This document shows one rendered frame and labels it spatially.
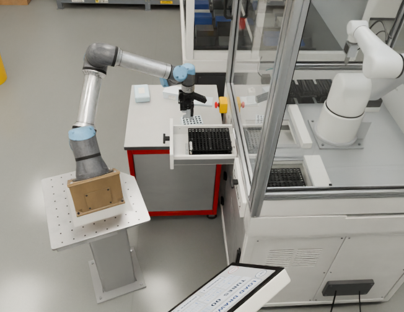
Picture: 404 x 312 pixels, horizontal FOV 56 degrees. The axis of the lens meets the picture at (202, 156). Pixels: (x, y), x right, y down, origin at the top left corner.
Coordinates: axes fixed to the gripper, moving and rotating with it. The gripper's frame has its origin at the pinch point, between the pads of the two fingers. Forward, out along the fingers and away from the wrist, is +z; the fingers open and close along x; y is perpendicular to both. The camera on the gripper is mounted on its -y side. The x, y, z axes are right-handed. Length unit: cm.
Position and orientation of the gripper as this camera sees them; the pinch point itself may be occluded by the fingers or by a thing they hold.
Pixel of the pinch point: (191, 117)
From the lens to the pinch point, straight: 229.3
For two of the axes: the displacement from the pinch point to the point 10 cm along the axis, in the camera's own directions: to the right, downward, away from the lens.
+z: -0.4, 7.2, 6.9
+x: 2.1, 6.9, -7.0
